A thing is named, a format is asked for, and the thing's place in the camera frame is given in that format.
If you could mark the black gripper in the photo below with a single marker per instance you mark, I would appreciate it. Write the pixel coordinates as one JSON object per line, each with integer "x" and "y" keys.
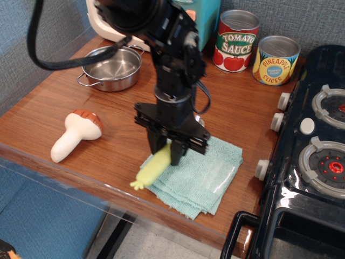
{"x": 174, "y": 120}

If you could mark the spoon with yellow-green handle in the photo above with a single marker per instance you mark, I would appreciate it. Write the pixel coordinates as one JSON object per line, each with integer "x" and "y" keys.
{"x": 152, "y": 169}

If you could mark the small steel pot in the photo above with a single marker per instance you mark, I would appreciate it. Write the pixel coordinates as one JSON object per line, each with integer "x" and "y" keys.
{"x": 115, "y": 74}

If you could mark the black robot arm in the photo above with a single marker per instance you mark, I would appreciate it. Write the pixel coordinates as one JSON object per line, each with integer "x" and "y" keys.
{"x": 173, "y": 40}

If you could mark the light blue cloth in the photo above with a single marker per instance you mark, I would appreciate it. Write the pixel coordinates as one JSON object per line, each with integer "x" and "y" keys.
{"x": 197, "y": 184}

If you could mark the toy mushroom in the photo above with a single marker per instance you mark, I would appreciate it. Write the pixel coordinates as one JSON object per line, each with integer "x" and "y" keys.
{"x": 80, "y": 125}

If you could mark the tomato sauce can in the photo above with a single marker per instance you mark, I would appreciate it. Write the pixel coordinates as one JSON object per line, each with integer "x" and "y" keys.
{"x": 237, "y": 34}

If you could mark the pineapple slices can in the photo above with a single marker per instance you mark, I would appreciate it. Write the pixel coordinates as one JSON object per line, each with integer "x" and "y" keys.
{"x": 275, "y": 60}

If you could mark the teal toy microwave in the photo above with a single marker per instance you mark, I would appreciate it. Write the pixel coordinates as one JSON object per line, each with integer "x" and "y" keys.
{"x": 204, "y": 13}

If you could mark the black toy stove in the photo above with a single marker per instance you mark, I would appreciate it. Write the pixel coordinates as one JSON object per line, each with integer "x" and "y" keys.
{"x": 302, "y": 203}

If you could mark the orange plush object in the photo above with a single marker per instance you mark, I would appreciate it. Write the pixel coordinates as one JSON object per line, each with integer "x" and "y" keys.
{"x": 7, "y": 251}

